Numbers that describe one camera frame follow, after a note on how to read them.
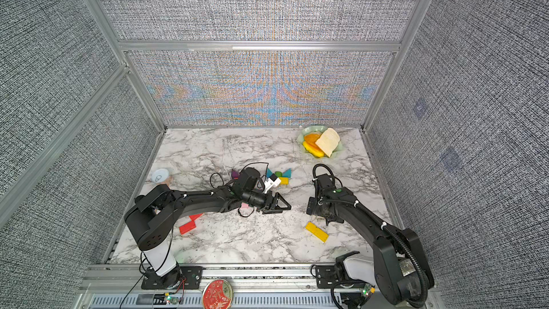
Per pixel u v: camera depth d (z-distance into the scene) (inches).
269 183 31.4
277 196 29.3
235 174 38.4
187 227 32.4
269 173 31.4
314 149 41.0
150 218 18.5
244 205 28.9
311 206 31.4
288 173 39.5
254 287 28.7
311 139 41.8
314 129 44.6
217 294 26.6
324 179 27.8
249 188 28.4
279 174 40.7
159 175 36.9
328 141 40.8
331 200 24.3
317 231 32.9
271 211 28.6
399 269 16.1
